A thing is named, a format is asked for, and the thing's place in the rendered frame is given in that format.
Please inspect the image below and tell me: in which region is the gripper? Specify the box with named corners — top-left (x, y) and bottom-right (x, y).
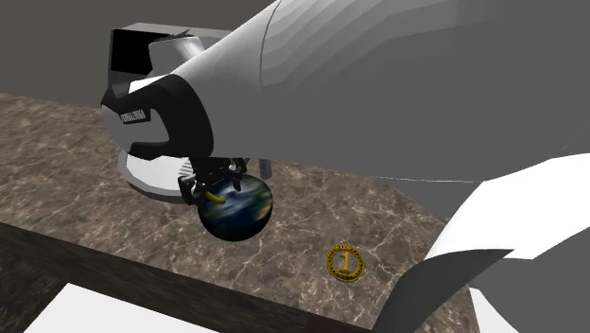
top-left (178, 156), bottom-right (249, 207)

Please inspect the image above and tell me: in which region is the blue globe ball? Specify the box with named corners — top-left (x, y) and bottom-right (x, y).
top-left (197, 173), bottom-right (274, 242)

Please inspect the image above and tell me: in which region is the gold round medal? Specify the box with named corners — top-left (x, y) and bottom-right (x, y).
top-left (324, 243), bottom-right (366, 284)

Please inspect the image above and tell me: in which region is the white bowl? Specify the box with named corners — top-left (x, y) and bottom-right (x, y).
top-left (116, 149), bottom-right (194, 205)

